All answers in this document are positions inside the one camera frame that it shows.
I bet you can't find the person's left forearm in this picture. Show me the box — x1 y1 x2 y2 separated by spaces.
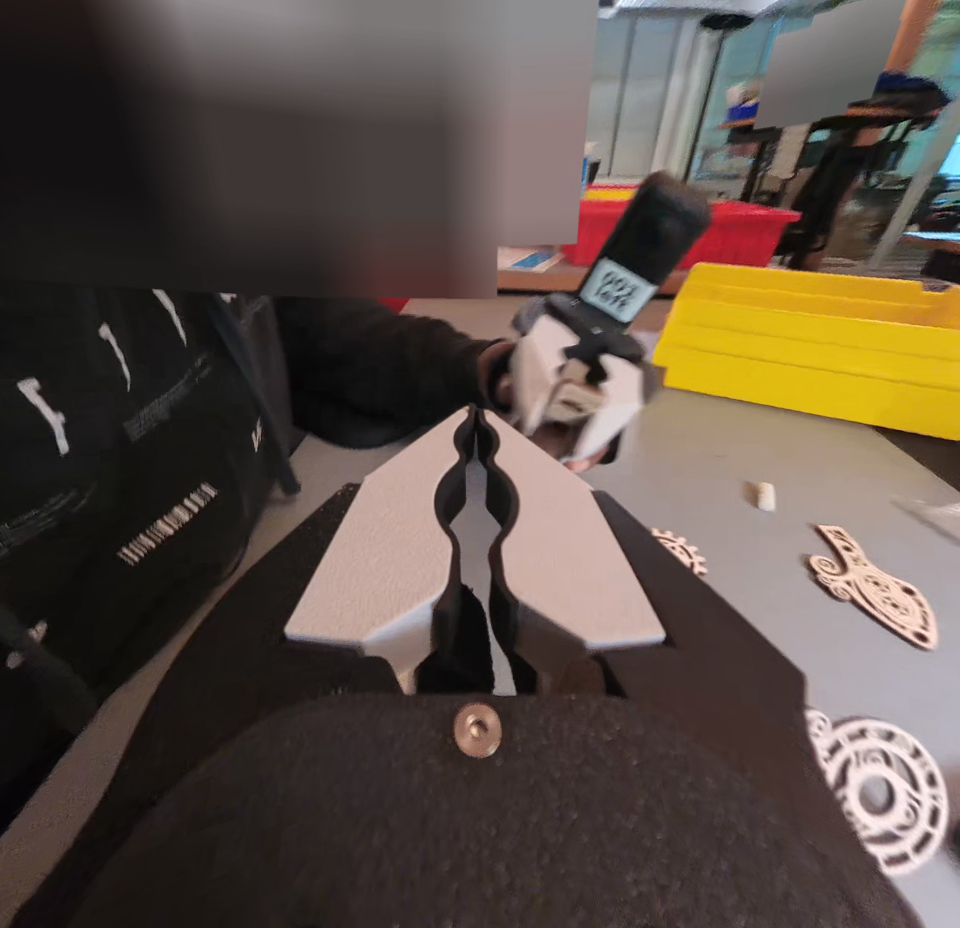
273 296 505 450

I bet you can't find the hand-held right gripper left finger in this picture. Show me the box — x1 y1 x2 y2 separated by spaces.
283 406 479 692

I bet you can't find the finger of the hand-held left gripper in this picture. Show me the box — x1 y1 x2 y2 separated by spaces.
512 314 580 440
576 356 660 458

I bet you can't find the black standing rack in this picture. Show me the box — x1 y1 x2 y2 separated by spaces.
716 69 950 270

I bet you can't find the grey desk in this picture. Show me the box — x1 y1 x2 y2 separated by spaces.
0 296 960 928

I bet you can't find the ornate heart-shaped wooden piece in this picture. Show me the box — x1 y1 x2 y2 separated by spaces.
807 523 940 651

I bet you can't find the round wooden wheel piece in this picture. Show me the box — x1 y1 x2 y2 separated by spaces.
804 708 951 878

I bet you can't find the red plastic bin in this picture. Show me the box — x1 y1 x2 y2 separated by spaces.
562 184 802 273

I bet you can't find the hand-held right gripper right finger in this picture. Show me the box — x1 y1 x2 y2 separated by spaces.
474 409 669 677

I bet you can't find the small wooden puzzle piece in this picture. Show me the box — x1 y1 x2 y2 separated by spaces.
551 384 605 422

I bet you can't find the person's left hand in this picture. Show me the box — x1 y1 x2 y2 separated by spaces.
480 339 610 473

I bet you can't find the yellow plastic bin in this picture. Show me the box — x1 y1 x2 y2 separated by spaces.
651 262 960 443

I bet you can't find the wooden gear piece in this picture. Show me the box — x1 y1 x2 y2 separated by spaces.
650 528 708 578

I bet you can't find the clear plastic bag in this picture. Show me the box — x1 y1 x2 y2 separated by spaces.
891 495 960 548

